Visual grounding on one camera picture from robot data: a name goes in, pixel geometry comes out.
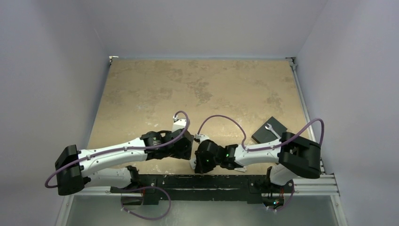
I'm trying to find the white remote control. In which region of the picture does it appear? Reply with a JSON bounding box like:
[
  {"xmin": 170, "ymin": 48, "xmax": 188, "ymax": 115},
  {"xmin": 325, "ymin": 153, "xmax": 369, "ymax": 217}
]
[{"xmin": 189, "ymin": 157, "xmax": 197, "ymax": 170}]

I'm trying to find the white battery cover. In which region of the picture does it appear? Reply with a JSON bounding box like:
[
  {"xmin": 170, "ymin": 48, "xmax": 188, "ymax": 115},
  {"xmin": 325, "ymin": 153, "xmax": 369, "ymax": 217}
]
[{"xmin": 234, "ymin": 167, "xmax": 247, "ymax": 172}]

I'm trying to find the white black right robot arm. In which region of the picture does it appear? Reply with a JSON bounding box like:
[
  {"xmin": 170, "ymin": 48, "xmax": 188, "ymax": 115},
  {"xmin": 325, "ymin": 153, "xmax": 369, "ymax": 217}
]
[{"xmin": 190, "ymin": 132, "xmax": 321, "ymax": 192}]

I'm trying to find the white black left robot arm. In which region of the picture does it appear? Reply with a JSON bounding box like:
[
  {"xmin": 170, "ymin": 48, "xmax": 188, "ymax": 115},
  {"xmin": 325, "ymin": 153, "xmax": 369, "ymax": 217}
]
[{"xmin": 55, "ymin": 129, "xmax": 193, "ymax": 196}]

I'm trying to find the black foam block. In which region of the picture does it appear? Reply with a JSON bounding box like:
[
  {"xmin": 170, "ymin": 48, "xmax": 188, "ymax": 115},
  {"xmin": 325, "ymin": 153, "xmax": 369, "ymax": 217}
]
[{"xmin": 251, "ymin": 117, "xmax": 287, "ymax": 144}]

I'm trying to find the silver open-end wrench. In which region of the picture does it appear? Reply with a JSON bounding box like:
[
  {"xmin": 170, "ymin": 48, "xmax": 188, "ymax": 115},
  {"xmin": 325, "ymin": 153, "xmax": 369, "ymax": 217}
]
[{"xmin": 265, "ymin": 123, "xmax": 281, "ymax": 139}]

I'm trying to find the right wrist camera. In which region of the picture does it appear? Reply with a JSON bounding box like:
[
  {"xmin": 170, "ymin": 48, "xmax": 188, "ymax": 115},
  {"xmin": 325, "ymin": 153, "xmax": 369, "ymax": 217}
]
[{"xmin": 194, "ymin": 134, "xmax": 210, "ymax": 144}]

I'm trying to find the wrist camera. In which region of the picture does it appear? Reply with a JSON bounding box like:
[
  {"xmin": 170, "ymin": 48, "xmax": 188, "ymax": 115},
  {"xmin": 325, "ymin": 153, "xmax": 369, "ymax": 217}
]
[
  {"xmin": 171, "ymin": 115, "xmax": 190, "ymax": 132},
  {"xmin": 194, "ymin": 134, "xmax": 210, "ymax": 144}
]

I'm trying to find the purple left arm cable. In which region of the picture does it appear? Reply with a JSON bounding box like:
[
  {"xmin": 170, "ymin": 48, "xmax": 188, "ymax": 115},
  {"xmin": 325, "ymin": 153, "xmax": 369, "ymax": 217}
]
[{"xmin": 44, "ymin": 110, "xmax": 191, "ymax": 189}]

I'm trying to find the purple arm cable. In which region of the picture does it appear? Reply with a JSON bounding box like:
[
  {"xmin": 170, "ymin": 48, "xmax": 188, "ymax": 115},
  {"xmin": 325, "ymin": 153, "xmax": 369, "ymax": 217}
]
[
  {"xmin": 197, "ymin": 114, "xmax": 325, "ymax": 153},
  {"xmin": 44, "ymin": 110, "xmax": 191, "ymax": 189}
]

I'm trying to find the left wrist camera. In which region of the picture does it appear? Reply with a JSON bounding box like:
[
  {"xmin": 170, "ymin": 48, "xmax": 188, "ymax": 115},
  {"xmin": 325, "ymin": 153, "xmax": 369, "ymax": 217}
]
[{"xmin": 171, "ymin": 115, "xmax": 190, "ymax": 132}]

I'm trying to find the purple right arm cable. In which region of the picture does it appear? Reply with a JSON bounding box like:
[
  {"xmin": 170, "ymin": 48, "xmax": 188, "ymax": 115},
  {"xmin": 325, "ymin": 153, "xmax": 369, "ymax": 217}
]
[{"xmin": 197, "ymin": 114, "xmax": 325, "ymax": 153}]

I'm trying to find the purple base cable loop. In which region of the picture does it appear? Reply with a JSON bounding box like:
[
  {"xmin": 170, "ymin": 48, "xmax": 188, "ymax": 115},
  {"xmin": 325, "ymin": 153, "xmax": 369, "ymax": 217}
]
[{"xmin": 120, "ymin": 186, "xmax": 172, "ymax": 221}]

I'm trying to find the aluminium frame base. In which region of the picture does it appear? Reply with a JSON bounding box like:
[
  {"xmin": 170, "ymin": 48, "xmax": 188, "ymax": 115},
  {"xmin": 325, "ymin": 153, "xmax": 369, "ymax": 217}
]
[{"xmin": 56, "ymin": 174, "xmax": 347, "ymax": 226}]

